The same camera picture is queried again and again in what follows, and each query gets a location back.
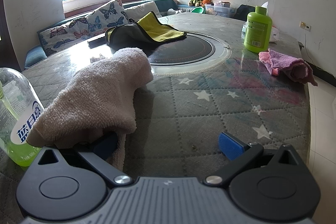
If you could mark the round black induction cooktop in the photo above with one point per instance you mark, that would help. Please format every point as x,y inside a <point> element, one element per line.
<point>189,50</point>

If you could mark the black remote control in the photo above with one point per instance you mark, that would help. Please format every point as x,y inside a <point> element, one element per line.
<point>95,42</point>

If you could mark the yellow and grey cloth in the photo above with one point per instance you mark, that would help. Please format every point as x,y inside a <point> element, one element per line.
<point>157,29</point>

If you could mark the clear pump bottle green soap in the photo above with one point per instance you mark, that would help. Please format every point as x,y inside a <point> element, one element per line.
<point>23,134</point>

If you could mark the purple and pink cloth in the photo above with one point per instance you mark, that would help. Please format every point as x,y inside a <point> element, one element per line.
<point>288,66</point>

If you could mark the black backpack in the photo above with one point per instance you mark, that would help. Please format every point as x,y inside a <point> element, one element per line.
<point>244,12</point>

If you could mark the clear plastic storage box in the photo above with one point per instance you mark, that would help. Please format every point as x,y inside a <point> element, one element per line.
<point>221,10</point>

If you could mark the butterfly print pillow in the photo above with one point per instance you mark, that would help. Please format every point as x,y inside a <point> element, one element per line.
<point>64,36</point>
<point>109,15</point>

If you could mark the green plastic bottle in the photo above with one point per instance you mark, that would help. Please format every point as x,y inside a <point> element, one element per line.
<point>257,29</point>

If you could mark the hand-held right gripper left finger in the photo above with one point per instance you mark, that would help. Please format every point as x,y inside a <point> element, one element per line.
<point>106,144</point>

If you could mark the white wall socket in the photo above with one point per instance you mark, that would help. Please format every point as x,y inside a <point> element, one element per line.
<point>305,26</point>

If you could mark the green plastic basin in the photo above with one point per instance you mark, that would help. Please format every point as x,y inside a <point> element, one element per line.
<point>198,10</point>

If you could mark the pale pink towel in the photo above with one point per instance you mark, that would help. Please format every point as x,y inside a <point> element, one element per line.
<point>99,87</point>

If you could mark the grey star print tablecloth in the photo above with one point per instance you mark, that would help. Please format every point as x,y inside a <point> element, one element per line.
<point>197,113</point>

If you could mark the black and white plush toy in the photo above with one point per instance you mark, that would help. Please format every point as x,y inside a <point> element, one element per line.
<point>174,11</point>

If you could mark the blue sofa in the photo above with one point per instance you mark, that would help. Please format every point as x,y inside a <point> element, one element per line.
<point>34,56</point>

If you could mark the white pillow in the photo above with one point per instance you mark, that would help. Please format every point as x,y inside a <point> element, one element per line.
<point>143,10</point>

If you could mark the orange stuffed toy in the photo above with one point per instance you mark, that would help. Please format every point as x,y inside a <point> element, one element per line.
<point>206,1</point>

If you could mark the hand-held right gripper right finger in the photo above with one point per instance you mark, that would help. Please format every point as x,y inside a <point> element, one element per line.
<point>232,145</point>

